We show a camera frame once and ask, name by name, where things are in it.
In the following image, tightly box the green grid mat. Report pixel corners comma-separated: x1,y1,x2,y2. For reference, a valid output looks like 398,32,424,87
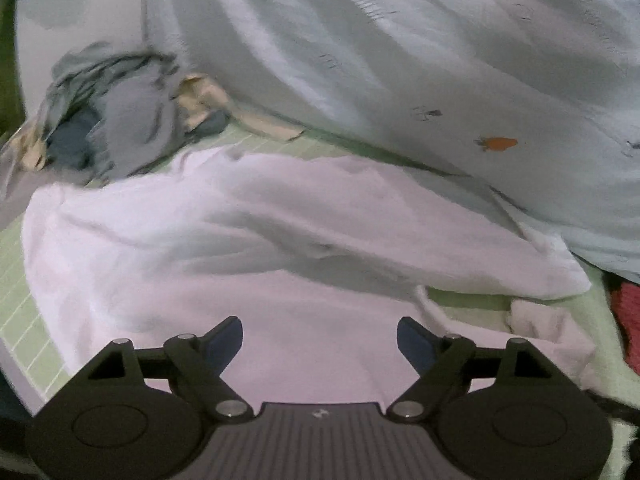
0,122,640,480

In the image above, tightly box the cream patterned cloth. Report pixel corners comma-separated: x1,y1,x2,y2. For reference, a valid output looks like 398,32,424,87
172,73,306,142

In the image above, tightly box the grey-blue crumpled garment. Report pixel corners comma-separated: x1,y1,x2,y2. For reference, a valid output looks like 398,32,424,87
31,41,232,186

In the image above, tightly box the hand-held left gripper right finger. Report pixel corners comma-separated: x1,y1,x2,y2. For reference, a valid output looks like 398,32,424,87
387,316,579,422

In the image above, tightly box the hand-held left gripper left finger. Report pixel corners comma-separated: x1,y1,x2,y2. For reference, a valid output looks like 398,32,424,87
75,316,252,421

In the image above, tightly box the pale blue carrot-print blanket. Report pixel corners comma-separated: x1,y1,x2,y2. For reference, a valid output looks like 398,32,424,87
14,0,640,285

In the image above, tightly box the white shirt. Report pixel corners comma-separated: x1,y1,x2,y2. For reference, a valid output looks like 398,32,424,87
21,147,598,408

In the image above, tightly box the red cloth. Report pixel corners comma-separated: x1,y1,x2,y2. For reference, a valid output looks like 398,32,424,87
610,282,640,377

